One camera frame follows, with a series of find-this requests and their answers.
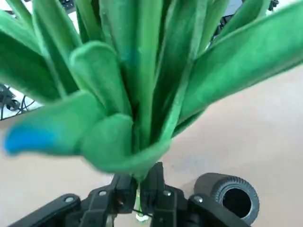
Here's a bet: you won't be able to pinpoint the black cylindrical vase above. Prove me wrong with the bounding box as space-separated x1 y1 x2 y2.
193 172 260 225

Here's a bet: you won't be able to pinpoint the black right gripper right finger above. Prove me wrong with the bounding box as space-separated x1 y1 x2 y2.
141 162 250 227

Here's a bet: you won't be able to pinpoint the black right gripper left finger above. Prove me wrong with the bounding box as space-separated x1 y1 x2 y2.
8 174 138 227

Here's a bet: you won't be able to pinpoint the red tulip bouquet green leaves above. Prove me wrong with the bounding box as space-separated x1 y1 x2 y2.
0 0 303 223

